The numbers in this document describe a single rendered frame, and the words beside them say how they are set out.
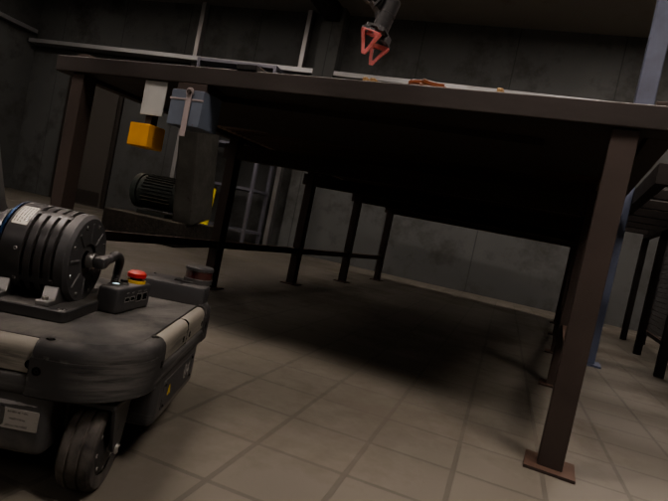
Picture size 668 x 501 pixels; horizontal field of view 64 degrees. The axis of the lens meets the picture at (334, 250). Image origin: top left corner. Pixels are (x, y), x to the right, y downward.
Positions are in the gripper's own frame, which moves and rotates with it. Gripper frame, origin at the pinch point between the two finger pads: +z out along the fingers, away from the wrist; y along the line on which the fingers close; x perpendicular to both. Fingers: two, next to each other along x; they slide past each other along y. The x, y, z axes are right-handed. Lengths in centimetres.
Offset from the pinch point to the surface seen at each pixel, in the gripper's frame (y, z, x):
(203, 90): -17, 32, 42
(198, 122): -18, 43, 38
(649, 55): 166, -97, -86
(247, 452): -70, 100, -40
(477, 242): 523, 30, -21
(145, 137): -17, 55, 56
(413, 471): -52, 93, -70
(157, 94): -14, 40, 60
